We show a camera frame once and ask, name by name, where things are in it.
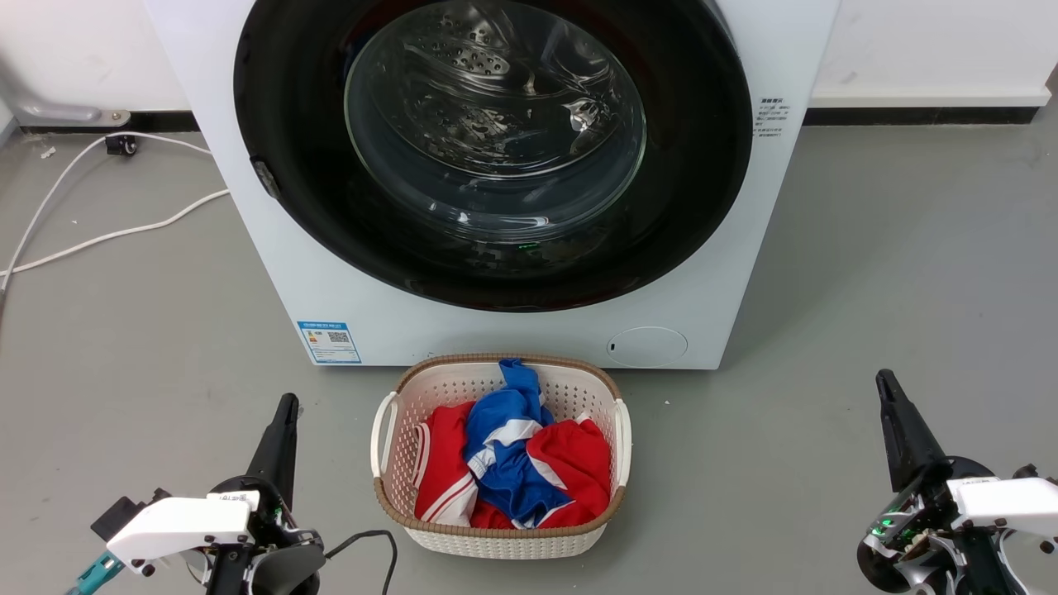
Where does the white front-load washing machine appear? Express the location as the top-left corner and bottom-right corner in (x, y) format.
(145, 0), (842, 370)

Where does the red garment with white stripes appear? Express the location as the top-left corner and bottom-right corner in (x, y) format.
(412, 402), (612, 531)

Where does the black round glass washer door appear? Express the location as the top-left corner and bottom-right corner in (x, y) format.
(234, 0), (754, 313)

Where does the white power cable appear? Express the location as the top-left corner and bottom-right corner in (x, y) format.
(0, 131), (212, 292)
(0, 189), (231, 278)

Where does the white plastic laundry basket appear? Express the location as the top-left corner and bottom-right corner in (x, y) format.
(370, 353), (633, 560)

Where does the blue energy label sticker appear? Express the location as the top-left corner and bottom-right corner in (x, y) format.
(297, 321), (363, 365)

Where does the small black text sticker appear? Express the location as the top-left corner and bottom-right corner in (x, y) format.
(752, 97), (793, 139)

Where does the teal cable connector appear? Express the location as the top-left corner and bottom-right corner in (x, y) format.
(66, 551), (125, 595)

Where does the blue garment with white stripe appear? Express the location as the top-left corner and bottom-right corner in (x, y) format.
(462, 358), (571, 526)

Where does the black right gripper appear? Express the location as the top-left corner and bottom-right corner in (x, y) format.
(857, 369), (1006, 595)

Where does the round white filter cover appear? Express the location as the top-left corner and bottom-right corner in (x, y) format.
(607, 326), (689, 369)

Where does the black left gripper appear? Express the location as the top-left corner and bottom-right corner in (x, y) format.
(207, 394), (326, 553)

